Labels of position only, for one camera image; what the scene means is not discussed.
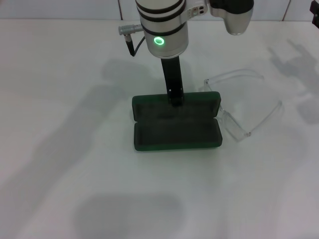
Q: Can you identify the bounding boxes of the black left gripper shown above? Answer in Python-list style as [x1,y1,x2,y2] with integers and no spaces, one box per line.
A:
[161,56,185,108]

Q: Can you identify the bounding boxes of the green glasses case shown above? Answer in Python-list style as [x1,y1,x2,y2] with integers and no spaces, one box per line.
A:
[131,91,223,152]

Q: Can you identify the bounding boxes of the clear white glasses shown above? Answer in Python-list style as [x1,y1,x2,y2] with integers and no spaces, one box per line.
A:
[198,69,284,143]

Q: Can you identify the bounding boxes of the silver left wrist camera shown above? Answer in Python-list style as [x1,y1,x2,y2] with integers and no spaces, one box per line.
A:
[208,0,255,36]

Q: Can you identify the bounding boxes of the left arm cable with plug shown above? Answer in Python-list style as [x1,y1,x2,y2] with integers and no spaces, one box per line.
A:
[118,23,146,57]

